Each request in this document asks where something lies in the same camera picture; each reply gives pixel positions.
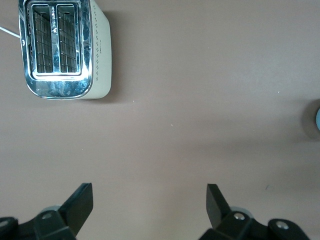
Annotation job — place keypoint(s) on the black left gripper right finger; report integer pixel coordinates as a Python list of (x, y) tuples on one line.
[(237, 225)]

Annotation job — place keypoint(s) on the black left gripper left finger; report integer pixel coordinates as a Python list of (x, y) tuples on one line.
[(50, 225)]

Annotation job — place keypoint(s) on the blue bowl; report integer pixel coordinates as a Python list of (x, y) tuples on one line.
[(318, 120)]

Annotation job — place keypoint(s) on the brown table cover mat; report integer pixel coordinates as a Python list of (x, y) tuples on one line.
[(175, 125)]

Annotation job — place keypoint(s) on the beige and chrome toaster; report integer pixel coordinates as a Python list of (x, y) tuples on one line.
[(100, 50)]

